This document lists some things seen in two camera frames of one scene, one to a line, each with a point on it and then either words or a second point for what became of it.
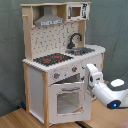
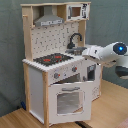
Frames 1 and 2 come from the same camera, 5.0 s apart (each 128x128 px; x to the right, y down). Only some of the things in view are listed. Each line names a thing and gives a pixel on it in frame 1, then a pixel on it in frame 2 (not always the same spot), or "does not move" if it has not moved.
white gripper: (92, 76) to (94, 51)
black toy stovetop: (52, 59) does not move
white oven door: (68, 102) does not move
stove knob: (56, 75) does not move
